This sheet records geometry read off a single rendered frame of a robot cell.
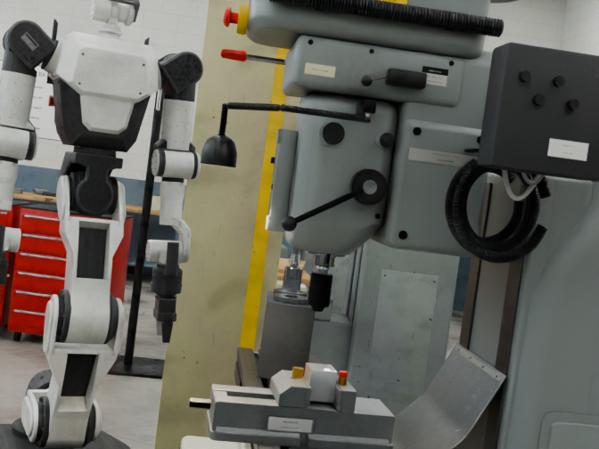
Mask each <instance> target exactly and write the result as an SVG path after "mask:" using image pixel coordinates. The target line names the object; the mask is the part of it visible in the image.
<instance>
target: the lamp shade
mask: <svg viewBox="0 0 599 449"><path fill-rule="evenodd" d="M236 161H237V150H236V145H235V142H234V141H233V140H232V139H231V138H230V137H227V136H226V135H212V136H211V137H210V138H208V139H207V140H206V142H205V144H204V146H203V148H202V150H201V164H209V165H215V166H222V167H236Z"/></svg>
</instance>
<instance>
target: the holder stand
mask: <svg viewBox="0 0 599 449"><path fill-rule="evenodd" d="M307 302H308V293H307V292H305V291H302V290H301V291H300V292H299V293H295V292H288V291H283V288H276V289H274V291H272V290H269V291H268V292H267V303H266V311H265V317H264V324H263V331H262V339H261V346H260V352H259V360H258V377H259V378H263V379H271V377H273V376H274V375H276V374H277V373H278V372H279V371H281V370H285V371H292V367H295V366H297V367H302V368H304V373H305V366H306V363H308V360H309V353H310V347H311V339H312V333H313V326H314V319H315V312H316V311H313V310H312V308H311V305H308V304H307ZM304 373H303V376H304Z"/></svg>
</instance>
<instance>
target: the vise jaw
mask: <svg viewBox="0 0 599 449"><path fill-rule="evenodd" d="M270 389H271V391H272V393H273V395H274V397H275V401H276V402H277V404H278V405H279V406H290V407H300V408H305V407H306V406H309V405H310V397H311V391H312V388H311V387H310V386H309V384H308V382H307V380H306V379H305V377H304V376H303V378H302V379H297V378H293V377H292V371H285V370H281V371H279V372H278V373H277V374H276V375H274V376H273V377H271V382H270Z"/></svg>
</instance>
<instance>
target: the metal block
mask: <svg viewBox="0 0 599 449"><path fill-rule="evenodd" d="M304 377H305V379H306V380H307V382H308V384H309V386H310V387H311V388H312V391H311V397H310V401H317V402H328V403H333V399H334V393H335V386H336V380H337V372H336V370H335V369H334V368H333V367H332V366H331V365H330V364H321V363H306V366H305V373H304Z"/></svg>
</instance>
